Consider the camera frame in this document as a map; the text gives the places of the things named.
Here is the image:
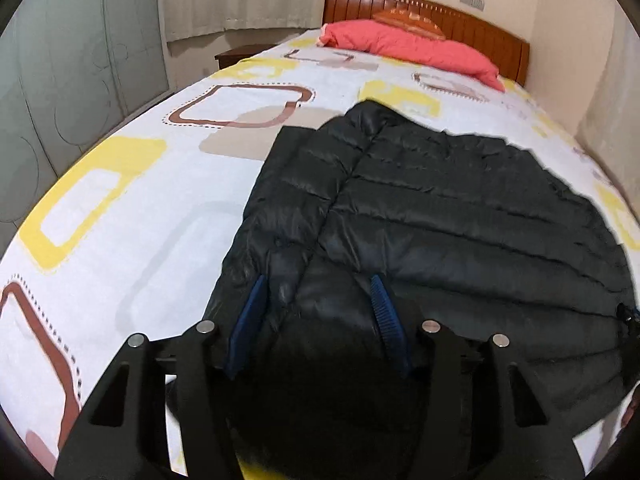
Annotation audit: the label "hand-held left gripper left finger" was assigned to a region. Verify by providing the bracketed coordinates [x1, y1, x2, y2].
[54, 274, 271, 480]

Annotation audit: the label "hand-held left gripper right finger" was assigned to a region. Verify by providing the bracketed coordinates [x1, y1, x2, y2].
[369, 274, 587, 480]

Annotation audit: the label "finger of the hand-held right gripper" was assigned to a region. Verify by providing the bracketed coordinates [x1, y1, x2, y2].
[617, 301, 640, 343]

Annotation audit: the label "black quilted down jacket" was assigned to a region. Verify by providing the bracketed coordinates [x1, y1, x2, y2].
[207, 100, 640, 480]

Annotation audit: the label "bed with patterned sheet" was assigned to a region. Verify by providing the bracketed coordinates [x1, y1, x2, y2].
[0, 27, 640, 480]

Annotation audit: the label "wooden nightstand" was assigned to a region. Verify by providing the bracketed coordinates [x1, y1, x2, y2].
[215, 45, 274, 69]

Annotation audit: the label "pink folded quilt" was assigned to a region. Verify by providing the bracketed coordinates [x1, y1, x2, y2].
[319, 19, 506, 92]

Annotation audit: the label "orange cushion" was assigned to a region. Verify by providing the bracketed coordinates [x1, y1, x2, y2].
[372, 7, 446, 40]

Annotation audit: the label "frosted glass wardrobe doors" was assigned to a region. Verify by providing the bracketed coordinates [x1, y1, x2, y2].
[0, 0, 174, 257]

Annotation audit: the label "wooden bed headboard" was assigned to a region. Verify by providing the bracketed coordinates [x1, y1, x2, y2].
[322, 0, 531, 87]

